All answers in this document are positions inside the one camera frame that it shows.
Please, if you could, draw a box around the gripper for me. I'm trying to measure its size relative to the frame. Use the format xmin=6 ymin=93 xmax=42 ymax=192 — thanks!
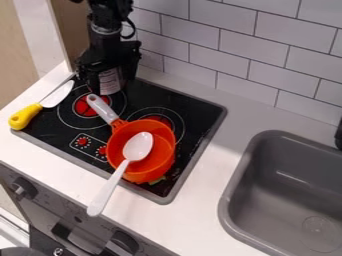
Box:
xmin=73 ymin=31 xmax=145 ymax=92

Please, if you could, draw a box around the black can with white label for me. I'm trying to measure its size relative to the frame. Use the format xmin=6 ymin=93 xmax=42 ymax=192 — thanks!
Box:
xmin=94 ymin=66 xmax=125 ymax=97

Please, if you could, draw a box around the white plastic spoon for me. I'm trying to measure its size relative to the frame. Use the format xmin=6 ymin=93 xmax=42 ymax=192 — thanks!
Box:
xmin=85 ymin=131 xmax=155 ymax=218

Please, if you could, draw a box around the toy stove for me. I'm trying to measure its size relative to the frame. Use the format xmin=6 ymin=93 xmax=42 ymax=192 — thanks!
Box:
xmin=9 ymin=73 xmax=229 ymax=206

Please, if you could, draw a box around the green toy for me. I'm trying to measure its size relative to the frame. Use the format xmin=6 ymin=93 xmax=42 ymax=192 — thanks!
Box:
xmin=146 ymin=175 xmax=169 ymax=187

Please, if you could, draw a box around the toy sink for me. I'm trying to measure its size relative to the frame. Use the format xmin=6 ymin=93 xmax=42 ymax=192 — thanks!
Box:
xmin=216 ymin=129 xmax=342 ymax=256

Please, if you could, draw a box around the yellow-handled toy knife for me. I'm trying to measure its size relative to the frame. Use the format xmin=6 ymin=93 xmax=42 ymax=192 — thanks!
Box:
xmin=6 ymin=79 xmax=77 ymax=132

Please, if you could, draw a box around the orange pot with grey handle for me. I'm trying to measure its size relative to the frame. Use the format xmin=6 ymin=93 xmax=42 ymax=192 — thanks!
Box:
xmin=84 ymin=93 xmax=180 ymax=185

